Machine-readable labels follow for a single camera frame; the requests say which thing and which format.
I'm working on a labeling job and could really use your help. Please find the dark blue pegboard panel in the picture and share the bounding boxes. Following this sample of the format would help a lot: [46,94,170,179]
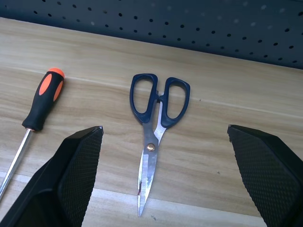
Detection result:
[0,0,303,70]

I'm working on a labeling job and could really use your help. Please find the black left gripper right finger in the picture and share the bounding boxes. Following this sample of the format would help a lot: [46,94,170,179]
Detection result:
[227,124,303,227]

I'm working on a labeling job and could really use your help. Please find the blue handled scissors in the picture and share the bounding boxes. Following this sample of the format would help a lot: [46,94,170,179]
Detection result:
[129,73,191,218]

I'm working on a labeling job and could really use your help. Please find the black and orange screwdriver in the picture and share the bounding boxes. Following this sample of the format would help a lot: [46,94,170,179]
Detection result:
[0,68,65,202]

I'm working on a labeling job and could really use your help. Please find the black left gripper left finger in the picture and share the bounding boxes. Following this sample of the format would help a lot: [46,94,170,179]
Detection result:
[0,125,104,227]

